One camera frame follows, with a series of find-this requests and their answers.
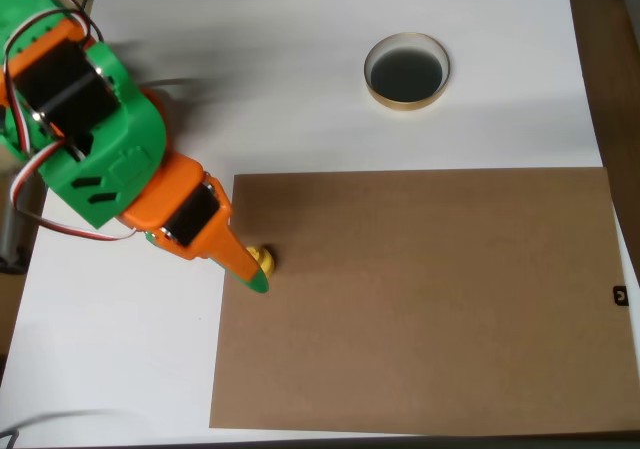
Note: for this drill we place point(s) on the orange gripper black servo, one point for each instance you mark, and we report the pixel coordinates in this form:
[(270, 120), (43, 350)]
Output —
[(176, 188)]

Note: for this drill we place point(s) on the small yellow plastic piece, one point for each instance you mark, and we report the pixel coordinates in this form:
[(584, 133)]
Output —
[(268, 261)]

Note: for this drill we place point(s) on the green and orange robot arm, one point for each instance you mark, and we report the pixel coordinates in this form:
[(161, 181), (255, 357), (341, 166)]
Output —
[(125, 134)]

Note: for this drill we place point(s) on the round dish with gold rim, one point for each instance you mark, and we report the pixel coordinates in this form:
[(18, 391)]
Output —
[(407, 76)]

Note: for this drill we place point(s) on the brown cardboard sheet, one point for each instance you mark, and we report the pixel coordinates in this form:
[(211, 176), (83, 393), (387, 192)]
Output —
[(425, 294)]

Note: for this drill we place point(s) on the grey metal post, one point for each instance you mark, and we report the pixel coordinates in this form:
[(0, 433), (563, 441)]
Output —
[(15, 229)]

